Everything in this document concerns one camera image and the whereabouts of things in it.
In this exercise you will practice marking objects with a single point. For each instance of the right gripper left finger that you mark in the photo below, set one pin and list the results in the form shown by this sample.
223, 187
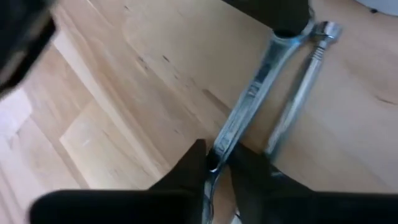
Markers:
124, 208

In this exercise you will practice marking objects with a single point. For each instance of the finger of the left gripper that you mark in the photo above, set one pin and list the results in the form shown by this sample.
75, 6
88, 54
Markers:
280, 15
18, 31

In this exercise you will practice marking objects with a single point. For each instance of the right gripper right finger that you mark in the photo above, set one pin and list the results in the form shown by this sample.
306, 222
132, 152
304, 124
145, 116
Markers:
295, 208

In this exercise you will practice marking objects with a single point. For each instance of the chrome combination wrench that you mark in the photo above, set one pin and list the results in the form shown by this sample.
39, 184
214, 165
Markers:
255, 90

